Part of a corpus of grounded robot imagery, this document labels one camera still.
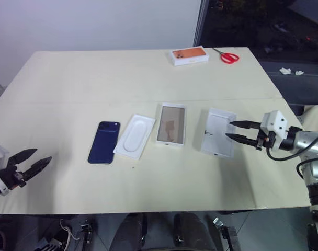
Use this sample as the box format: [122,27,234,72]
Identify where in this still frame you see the white phone box base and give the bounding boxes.
[155,102,189,150]

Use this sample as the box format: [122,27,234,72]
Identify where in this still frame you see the white moulded insert tray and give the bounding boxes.
[112,113,156,161]

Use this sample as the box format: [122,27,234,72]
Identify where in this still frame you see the grey window frame post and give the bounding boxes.
[192,0,210,48]

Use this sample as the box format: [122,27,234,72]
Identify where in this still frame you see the dark blue smartphone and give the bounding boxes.
[87,120,121,165]

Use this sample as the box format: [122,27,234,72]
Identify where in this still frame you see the orange printed phone box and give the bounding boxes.
[170,46,210,67]

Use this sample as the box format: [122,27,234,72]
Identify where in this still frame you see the white phone box lid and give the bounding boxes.
[200,107,238,158]

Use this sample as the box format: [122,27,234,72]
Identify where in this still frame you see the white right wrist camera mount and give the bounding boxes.
[260,110,289,151]

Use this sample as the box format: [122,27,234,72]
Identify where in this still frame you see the black table bracket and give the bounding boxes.
[78,221,94,251]

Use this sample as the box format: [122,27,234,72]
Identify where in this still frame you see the red handled scissors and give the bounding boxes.
[212,47,240,64]

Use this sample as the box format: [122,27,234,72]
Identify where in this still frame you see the metal table clamp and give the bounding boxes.
[213,216,241,251]

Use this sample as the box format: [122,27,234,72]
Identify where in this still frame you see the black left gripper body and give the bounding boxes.
[0,157,28,190]

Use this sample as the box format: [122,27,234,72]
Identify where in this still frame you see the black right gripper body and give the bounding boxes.
[255,128,277,153]

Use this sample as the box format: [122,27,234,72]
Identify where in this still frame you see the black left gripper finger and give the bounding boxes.
[8,148,38,170]
[22,156,53,181]

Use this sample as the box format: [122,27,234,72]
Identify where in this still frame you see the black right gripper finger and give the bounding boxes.
[224,132,259,148]
[229,120,262,130]

